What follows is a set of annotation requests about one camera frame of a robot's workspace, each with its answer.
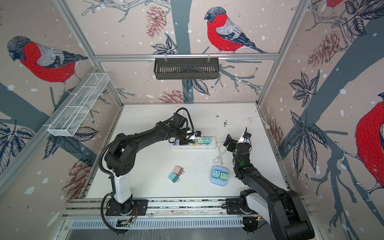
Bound white long power strip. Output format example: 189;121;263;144
170;137;217;150

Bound light green plug adapter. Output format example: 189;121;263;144
219;173;228;182

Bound blue rounded power strip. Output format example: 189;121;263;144
210;166;229;187

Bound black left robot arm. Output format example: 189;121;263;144
97;108;195;235

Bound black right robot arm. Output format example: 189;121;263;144
224;134;315;240

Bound pink plug adapter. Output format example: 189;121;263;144
173;166;184;176

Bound teal green front adapter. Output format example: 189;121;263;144
169;172;180;183

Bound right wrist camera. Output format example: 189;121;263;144
238;132;252;146

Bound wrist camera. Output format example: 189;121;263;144
187;131;202;139
238;132;252;146

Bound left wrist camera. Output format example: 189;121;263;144
187;131;202;139

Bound white power strip cable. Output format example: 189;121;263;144
247;116;270;130

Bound black hanging wire basket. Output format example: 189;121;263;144
154;58;220;80

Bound white mesh wall shelf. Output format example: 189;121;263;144
48;73;110;137

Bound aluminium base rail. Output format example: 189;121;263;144
59;196;313;230

